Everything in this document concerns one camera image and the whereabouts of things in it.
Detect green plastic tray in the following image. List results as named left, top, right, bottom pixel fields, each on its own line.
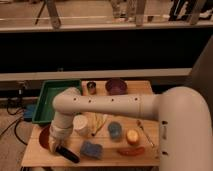
left=32, top=79, right=82, bottom=125

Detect black cables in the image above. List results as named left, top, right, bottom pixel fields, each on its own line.
left=0, top=87, right=29, bottom=147

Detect yellow banana peel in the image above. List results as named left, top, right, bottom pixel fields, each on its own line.
left=91, top=114, right=108, bottom=136

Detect blue box under tray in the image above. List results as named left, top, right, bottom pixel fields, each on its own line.
left=23, top=104, right=36, bottom=122

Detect red bowl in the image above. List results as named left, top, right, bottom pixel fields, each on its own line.
left=39, top=125, right=50, bottom=149

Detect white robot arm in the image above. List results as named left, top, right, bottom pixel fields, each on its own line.
left=49, top=86, right=213, bottom=171

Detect metal spoon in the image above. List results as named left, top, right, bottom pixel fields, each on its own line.
left=136, top=120, right=159, bottom=155

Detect wooden table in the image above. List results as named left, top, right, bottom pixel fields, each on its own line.
left=21, top=81, right=159, bottom=168

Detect purple bowl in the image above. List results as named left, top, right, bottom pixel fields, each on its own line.
left=105, top=78, right=127, bottom=95

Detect blue sponge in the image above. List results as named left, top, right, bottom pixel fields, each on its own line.
left=80, top=141, right=103, bottom=159

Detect white cup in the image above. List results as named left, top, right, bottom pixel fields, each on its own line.
left=73, top=115, right=89, bottom=136

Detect blue cup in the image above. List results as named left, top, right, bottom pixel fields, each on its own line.
left=108, top=122, right=122, bottom=140

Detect red sausage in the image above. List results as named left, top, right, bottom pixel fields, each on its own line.
left=117, top=147, right=145, bottom=156

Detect small metal can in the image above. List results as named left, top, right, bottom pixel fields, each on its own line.
left=87, top=81, right=96, bottom=95

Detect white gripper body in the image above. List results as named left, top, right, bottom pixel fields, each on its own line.
left=48, top=136, right=67, bottom=154

